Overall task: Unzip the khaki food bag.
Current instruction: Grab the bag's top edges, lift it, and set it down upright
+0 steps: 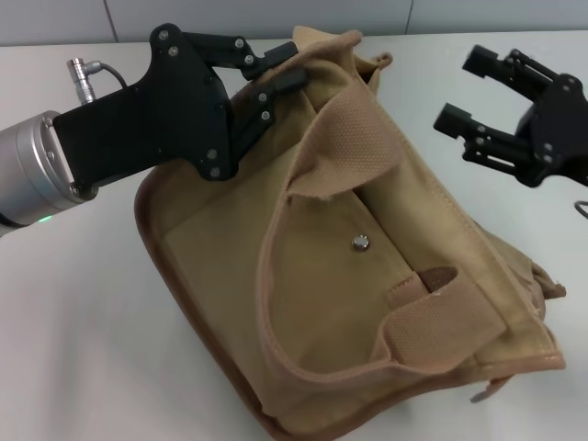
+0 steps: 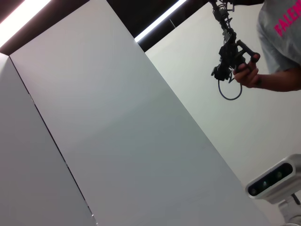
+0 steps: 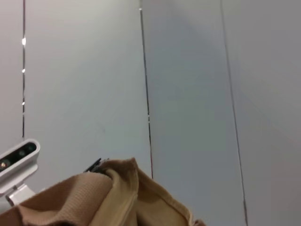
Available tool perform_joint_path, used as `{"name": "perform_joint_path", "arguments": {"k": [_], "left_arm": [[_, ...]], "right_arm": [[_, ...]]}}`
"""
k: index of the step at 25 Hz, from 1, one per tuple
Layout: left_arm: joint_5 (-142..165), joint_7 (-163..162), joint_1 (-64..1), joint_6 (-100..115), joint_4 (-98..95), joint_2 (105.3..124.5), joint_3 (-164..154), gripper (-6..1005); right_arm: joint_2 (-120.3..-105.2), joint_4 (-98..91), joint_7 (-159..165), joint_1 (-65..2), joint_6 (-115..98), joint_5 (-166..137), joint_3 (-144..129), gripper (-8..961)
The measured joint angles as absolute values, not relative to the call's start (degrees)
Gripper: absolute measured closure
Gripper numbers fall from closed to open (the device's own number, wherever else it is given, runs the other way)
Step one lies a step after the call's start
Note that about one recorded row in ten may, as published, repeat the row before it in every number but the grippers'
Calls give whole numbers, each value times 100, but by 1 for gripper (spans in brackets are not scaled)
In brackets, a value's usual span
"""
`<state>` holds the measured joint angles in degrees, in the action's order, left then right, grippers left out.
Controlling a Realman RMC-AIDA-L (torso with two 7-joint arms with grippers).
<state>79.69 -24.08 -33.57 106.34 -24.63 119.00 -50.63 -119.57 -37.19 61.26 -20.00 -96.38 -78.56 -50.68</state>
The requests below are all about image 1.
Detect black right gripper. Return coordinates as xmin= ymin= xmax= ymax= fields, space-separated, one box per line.
xmin=433 ymin=44 xmax=588 ymax=189

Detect khaki canvas food bag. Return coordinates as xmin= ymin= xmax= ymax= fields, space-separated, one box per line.
xmin=134 ymin=25 xmax=567 ymax=441

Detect left arm metal plug cable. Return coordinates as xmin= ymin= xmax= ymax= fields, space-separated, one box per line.
xmin=65 ymin=58 xmax=130 ymax=100

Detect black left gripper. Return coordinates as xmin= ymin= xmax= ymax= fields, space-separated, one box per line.
xmin=52 ymin=22 xmax=308 ymax=194

